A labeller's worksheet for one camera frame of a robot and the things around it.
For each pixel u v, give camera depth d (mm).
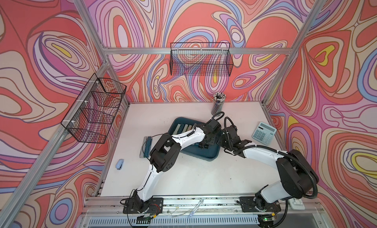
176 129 997
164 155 542
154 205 721
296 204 719
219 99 986
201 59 962
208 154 862
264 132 986
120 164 853
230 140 694
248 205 730
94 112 690
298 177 439
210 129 739
